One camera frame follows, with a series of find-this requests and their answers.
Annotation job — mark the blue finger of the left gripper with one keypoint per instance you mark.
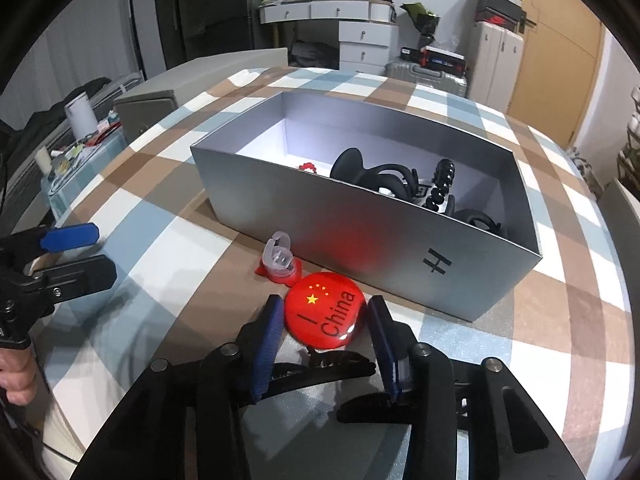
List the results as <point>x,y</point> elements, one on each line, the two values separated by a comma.
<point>70,237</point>

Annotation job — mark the small red clear clip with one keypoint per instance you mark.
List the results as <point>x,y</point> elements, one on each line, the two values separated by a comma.
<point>278,263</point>

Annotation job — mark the person's left hand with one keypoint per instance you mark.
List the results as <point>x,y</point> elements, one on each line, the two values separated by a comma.
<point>18,375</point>

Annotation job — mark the black red shoe box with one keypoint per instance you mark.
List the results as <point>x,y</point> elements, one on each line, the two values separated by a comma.
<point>502,13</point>

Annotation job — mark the wooden door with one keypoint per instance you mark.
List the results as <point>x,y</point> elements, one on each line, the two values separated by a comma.
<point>563,43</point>

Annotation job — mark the silver cardboard box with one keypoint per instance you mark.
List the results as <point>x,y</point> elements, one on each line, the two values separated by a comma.
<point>267,170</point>

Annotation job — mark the white upright suitcase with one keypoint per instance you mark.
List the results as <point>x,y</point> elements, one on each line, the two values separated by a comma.
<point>494,60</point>

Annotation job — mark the red I love China badge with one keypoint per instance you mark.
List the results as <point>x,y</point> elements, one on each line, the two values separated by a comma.
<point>321,311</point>

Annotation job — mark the white drawer desk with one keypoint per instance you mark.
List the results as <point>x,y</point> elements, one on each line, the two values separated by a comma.
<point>367,33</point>

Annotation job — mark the plaid checked tablecloth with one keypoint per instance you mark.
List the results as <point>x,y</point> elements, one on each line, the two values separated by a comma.
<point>185,283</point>

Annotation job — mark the grey left side cabinet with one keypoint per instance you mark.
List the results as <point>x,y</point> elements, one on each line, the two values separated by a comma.
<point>147,104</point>

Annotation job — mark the dark tall wardrobe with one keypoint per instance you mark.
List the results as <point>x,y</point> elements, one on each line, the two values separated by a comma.
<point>168,33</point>

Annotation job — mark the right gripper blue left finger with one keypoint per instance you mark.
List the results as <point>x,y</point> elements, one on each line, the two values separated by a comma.
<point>258,342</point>

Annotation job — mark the silver lying suitcase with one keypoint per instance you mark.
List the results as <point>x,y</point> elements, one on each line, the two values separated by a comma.
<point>436,79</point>

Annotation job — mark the grey right side cabinet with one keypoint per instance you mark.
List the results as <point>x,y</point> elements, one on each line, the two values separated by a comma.
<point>620,210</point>

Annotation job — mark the white curtain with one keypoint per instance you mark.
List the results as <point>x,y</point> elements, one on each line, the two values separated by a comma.
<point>87,40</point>

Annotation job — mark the grey cabinet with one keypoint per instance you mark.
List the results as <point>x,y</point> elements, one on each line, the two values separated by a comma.
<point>620,210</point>
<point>147,104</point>

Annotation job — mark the green black flower bouquet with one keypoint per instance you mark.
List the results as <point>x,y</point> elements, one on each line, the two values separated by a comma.
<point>425,21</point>

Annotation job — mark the black red box on suitcase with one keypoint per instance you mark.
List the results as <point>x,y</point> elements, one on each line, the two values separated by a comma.
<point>434,59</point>

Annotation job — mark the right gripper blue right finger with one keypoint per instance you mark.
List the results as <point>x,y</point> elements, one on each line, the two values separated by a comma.
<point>391,341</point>

